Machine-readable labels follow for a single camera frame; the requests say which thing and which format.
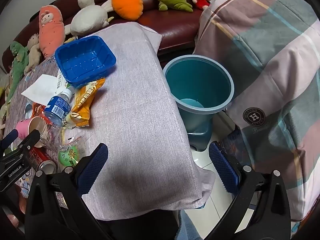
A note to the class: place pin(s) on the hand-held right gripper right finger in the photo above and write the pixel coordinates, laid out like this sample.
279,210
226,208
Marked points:
223,167

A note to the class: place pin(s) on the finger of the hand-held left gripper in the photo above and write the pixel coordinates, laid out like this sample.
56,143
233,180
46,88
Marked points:
8,138
30,140

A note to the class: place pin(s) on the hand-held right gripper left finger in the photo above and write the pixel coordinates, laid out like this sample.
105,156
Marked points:
93,170

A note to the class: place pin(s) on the pink paper cup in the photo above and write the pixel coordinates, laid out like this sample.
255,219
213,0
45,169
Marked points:
22,127

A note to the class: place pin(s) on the white paper napkin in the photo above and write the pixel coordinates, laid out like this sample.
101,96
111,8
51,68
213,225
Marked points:
40,87

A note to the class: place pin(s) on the yellow snack packet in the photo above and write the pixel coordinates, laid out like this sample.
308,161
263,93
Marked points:
87,95

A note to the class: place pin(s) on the teal plastic bucket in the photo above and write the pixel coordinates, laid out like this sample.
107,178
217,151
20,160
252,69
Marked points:
200,80

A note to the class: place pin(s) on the blue plastic tray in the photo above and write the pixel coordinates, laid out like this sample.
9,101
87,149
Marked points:
82,62

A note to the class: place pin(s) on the person's left hand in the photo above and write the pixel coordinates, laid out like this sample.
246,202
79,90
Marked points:
11,221

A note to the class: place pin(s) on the red soda can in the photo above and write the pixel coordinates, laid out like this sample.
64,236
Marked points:
40,158

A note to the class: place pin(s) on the dark blue printed box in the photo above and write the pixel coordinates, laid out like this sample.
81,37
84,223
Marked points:
235,145

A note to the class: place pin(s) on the green round snack packet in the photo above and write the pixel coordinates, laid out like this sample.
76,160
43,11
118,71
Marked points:
68,155

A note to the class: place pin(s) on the orange red snack packet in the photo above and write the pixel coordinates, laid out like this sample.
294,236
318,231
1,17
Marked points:
37,110

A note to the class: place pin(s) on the teal plastic stool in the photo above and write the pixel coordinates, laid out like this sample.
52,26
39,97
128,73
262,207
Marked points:
198,140

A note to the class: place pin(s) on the clear water bottle blue label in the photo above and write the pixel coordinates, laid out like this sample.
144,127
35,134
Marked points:
58,105

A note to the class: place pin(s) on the white printed packet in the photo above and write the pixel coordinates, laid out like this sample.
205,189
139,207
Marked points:
60,80

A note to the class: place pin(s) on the grey purple tablecloth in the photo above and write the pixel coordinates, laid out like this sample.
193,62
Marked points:
140,120

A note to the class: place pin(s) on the blue denim cloth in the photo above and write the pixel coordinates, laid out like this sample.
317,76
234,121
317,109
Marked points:
187,227

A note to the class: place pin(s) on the bright green dinosaur plush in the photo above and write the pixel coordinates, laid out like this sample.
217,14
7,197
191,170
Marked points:
17,62

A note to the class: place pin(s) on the beige plush toy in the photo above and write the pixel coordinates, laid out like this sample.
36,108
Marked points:
33,55

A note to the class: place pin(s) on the pink carrot plush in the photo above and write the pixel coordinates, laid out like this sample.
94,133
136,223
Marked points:
50,30

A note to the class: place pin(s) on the plaid blanket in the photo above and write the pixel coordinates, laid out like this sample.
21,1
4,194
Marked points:
262,55

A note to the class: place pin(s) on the white duck plush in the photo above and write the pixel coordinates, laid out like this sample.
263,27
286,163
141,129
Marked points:
87,20

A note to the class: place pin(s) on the dark red leather sofa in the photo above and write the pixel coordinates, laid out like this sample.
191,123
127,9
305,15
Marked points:
175,30

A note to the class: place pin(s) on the orange carrot rabbit plush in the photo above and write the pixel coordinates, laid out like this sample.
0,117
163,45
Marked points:
127,2

